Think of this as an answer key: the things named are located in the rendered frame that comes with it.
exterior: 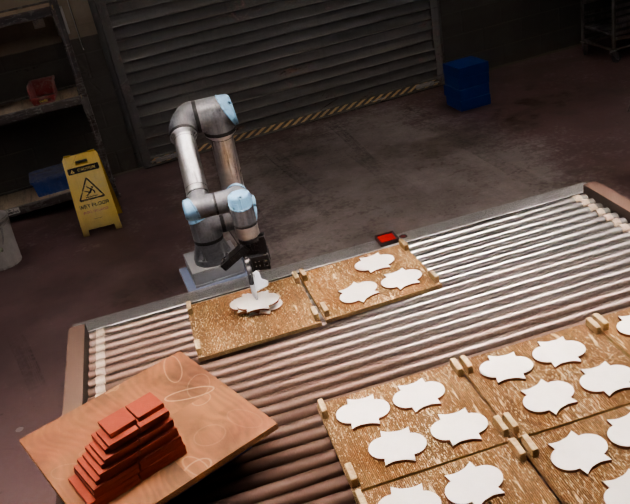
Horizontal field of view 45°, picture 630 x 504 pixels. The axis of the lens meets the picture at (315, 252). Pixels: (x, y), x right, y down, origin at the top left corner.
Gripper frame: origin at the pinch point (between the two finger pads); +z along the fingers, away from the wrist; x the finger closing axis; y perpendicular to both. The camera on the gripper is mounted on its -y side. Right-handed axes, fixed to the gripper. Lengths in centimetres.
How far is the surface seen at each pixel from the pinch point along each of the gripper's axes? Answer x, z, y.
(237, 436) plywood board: -76, -3, -4
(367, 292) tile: -3.5, 7.0, 37.0
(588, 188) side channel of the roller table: 43, 7, 130
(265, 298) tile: 0.8, 4.5, 2.6
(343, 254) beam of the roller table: 32.3, 10.0, 31.9
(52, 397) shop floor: 108, 101, -131
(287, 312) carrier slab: -5.4, 7.8, 9.4
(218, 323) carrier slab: -4.2, 7.8, -14.3
